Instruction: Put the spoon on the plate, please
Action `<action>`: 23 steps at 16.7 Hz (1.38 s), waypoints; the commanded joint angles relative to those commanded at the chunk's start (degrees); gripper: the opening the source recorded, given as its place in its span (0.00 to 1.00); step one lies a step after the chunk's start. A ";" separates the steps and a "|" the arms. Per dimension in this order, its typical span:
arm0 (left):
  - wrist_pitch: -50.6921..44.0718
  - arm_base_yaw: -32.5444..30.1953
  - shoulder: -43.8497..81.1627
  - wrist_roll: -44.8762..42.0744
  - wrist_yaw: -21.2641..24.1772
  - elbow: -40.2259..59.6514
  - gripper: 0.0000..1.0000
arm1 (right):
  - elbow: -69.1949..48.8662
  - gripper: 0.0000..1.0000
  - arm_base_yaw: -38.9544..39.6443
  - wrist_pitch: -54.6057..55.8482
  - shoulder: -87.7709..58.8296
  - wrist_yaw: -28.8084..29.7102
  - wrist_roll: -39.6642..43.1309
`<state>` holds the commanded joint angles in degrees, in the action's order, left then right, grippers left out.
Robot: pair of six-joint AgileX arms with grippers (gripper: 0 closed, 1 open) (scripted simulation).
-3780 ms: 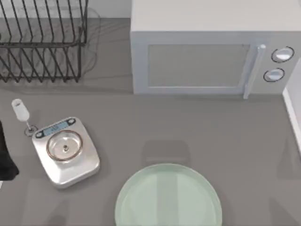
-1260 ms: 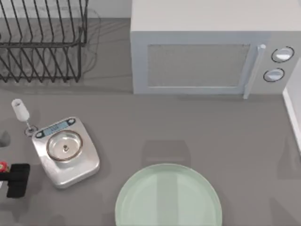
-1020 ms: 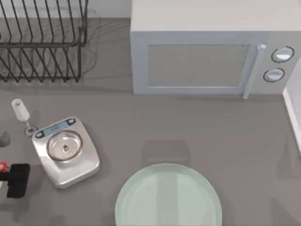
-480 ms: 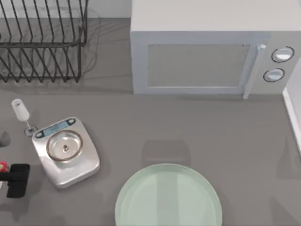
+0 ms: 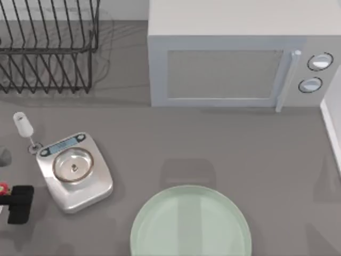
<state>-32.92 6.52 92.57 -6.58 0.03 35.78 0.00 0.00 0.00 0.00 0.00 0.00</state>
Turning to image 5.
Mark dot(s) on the white milk frother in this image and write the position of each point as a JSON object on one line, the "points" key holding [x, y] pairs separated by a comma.
{"points": [[23, 124]]}

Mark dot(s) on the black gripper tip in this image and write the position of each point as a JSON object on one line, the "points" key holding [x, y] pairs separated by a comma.
{"points": [[21, 196]]}

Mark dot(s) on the small red object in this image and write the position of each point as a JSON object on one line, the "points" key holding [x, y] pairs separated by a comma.
{"points": [[3, 188]]}

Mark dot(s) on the microwave oven door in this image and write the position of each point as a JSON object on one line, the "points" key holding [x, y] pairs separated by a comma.
{"points": [[160, 69]]}

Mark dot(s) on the small microwave knob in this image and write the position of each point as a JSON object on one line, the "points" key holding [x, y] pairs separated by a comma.
{"points": [[310, 85]]}

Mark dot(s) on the large microwave knob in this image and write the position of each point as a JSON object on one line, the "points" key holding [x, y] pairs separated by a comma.
{"points": [[319, 62]]}

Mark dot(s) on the pale microwave oven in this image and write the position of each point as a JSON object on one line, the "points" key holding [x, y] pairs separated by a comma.
{"points": [[239, 18]]}

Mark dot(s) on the silver kitchen scale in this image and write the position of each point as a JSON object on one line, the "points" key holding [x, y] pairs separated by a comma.
{"points": [[88, 194]]}

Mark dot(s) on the pale green plate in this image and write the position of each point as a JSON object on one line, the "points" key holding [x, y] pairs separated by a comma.
{"points": [[190, 226]]}

